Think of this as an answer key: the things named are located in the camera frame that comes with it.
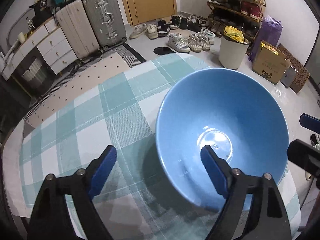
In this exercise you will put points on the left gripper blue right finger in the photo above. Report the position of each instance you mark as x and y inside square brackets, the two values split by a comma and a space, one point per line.
[267, 217]

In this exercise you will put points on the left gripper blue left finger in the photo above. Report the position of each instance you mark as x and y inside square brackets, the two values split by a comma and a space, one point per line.
[50, 218]

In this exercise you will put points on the light blue bowl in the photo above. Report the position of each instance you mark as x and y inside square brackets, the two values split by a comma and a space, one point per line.
[234, 115]

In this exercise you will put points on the brown patterned board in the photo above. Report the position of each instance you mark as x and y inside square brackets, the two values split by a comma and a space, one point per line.
[301, 73]

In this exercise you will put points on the teal checkered tablecloth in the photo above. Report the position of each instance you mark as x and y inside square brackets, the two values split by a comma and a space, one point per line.
[121, 112]

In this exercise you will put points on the cardboard box with cat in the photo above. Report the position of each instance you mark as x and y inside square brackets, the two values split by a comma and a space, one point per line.
[270, 63]

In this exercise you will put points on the white bin with yellow bag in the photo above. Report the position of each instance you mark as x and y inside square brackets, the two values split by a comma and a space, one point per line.
[233, 48]

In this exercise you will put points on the purple plastic bag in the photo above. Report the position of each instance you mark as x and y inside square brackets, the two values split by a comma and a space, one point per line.
[270, 31]

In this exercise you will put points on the striped laundry basket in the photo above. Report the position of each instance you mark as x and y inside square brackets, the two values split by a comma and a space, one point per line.
[36, 74]

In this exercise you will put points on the wooden shoe rack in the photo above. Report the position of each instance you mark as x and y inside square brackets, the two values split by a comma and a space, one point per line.
[244, 15]

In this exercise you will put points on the black slipper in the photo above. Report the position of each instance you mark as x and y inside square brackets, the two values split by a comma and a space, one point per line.
[163, 51]

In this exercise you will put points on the white drawer desk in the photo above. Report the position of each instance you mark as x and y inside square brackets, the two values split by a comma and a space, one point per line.
[52, 44]

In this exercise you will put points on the oval mirror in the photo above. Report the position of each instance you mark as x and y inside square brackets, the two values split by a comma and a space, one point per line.
[21, 25]

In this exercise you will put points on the beige suitcase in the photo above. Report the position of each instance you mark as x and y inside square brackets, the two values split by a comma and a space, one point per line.
[77, 29]

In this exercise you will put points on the silver aluminium suitcase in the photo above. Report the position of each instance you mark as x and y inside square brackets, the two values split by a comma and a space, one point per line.
[106, 21]

